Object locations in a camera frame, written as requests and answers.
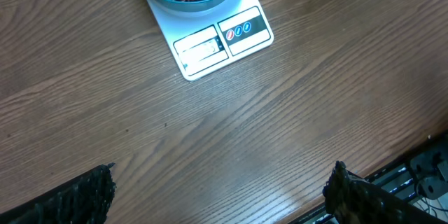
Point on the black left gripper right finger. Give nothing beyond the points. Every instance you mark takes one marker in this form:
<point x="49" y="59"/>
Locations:
<point x="351" y="200"/>

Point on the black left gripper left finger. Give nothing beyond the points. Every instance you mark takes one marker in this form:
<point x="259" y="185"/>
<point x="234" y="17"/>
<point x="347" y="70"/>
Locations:
<point x="84" y="199"/>

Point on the white kitchen scale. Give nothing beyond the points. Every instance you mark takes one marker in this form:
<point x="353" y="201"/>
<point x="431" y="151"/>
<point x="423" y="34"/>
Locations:
<point x="206" y="41"/>

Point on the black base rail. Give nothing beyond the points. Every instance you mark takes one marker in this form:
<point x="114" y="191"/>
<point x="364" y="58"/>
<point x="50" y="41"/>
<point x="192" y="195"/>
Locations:
<point x="417" y="178"/>

